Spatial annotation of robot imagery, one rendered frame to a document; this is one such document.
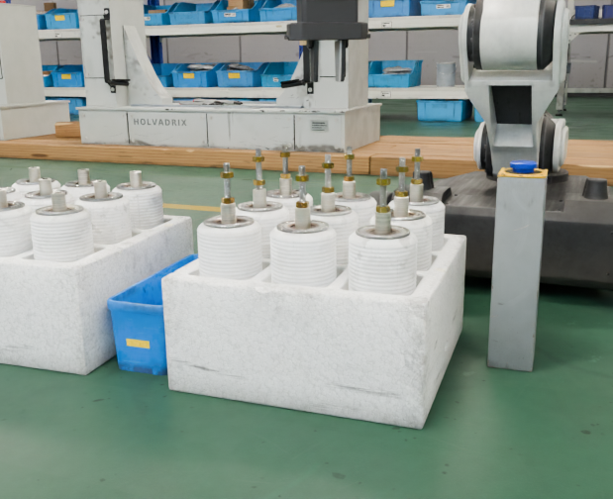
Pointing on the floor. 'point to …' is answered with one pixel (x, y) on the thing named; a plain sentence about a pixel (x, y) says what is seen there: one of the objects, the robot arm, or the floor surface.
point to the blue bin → (143, 323)
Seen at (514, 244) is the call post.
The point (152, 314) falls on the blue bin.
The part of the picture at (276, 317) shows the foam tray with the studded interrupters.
